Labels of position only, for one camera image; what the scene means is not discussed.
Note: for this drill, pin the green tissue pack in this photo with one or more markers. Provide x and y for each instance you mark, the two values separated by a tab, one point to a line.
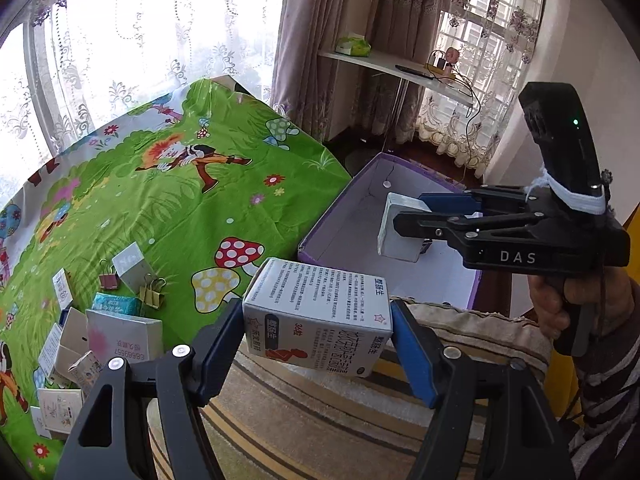
354	45

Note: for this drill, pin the white side table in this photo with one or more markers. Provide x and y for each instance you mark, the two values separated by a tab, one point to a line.
370	62

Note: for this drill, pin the white cube box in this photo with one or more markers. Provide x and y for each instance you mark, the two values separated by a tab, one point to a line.
131	267

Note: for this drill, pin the pile of small white boxes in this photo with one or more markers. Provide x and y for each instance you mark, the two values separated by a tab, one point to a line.
125	340

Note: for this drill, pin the small pink figurine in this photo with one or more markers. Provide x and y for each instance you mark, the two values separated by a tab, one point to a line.
453	56

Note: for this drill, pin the black phone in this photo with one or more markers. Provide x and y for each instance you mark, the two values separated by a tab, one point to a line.
415	71

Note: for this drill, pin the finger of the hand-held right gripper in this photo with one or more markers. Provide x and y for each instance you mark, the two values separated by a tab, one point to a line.
425	225
450	203

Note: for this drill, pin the small plain white box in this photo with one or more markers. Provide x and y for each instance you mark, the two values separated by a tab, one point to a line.
400	245

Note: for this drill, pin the white carton red figure print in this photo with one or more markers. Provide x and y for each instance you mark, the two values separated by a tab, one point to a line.
310	310

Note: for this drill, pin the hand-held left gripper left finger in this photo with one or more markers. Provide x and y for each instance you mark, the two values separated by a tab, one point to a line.
222	355

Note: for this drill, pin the gold binder clip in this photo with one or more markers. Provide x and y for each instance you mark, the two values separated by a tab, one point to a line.
152	295

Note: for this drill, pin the striped beige cushion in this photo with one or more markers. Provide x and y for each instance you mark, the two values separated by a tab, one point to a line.
325	425

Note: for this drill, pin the person's right hand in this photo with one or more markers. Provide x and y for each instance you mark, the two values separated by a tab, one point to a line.
545	310

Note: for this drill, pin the person's right forearm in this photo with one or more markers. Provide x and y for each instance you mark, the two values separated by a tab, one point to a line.
610	410

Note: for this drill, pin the white lace curtain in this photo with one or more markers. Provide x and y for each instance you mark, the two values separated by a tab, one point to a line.
150	35
500	60

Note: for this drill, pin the patterned brown curtain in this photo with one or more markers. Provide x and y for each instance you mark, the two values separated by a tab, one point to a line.
325	10
405	10

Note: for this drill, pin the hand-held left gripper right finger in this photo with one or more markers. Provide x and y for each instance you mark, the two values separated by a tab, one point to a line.
412	355

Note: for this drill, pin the purple storage box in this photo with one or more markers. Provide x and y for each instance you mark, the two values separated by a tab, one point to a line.
360	225

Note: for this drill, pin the green cartoon printed blanket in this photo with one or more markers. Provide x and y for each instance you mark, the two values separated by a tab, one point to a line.
175	210

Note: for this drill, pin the pink binder clip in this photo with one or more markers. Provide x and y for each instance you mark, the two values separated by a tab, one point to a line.
108	277

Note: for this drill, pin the teal packet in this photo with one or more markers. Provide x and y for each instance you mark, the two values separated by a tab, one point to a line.
117	305

